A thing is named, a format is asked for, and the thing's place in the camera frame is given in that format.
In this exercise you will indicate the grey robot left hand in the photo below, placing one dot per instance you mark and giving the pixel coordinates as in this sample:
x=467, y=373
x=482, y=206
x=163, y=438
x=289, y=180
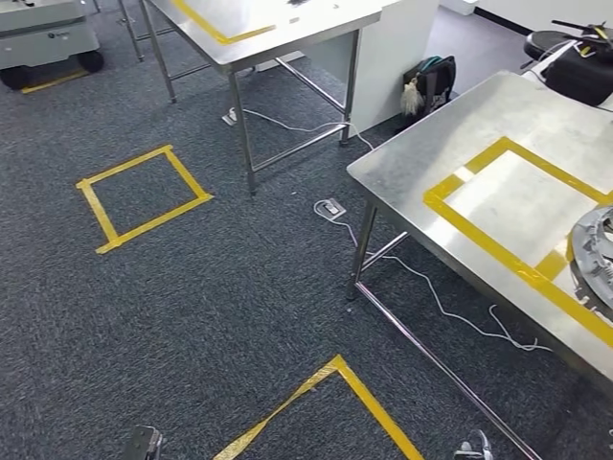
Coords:
x=143, y=444

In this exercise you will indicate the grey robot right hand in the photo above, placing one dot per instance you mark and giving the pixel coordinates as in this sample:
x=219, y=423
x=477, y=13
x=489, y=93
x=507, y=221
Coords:
x=474, y=447

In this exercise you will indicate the grey plastic wheel cover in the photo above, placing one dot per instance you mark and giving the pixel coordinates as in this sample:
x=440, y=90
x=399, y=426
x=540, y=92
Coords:
x=593, y=254

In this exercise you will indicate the stainless steel workbench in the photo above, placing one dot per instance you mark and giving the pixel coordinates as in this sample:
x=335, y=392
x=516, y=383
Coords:
x=455, y=140

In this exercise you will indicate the yellow tape double rectangle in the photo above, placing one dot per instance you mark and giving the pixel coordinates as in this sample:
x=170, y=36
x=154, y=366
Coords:
x=503, y=259

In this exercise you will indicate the yellow tape rectangle outline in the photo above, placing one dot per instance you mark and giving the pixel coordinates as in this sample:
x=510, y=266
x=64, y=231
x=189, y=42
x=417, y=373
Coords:
x=239, y=36
x=153, y=223

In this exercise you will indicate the black backpack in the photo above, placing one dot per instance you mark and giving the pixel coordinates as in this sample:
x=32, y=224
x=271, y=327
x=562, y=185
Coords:
x=430, y=82

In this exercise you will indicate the white panel board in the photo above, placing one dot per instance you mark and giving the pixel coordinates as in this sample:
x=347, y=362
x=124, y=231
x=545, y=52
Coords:
x=393, y=57

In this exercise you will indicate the black round stool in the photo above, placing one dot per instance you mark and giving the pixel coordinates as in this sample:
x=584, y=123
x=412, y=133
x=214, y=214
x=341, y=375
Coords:
x=541, y=44

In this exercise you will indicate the grey wheeled cart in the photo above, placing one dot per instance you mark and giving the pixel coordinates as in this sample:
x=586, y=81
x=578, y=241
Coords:
x=43, y=44

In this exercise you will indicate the stainless steel table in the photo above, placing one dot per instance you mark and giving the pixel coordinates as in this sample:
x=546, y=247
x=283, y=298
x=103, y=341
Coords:
x=287, y=32

